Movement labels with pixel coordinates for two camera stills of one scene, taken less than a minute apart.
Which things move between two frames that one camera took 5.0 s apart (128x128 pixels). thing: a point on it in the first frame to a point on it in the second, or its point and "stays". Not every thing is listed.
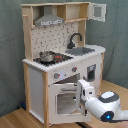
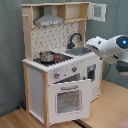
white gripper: [84, 91] to [99, 46]
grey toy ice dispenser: [91, 72] stays
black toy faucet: [71, 44] stays
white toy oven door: [63, 104] stays
